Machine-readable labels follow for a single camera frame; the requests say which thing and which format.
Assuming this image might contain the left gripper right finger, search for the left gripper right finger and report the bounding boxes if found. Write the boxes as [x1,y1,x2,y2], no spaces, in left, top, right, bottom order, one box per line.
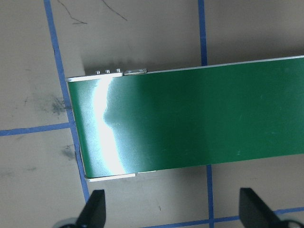
[238,188,285,228]

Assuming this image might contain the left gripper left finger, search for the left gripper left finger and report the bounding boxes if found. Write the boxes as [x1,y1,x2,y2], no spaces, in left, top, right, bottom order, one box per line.
[76,190,106,228]

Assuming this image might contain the green conveyor belt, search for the green conveyor belt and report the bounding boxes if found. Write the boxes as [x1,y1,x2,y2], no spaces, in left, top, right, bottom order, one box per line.
[67,56,304,181]

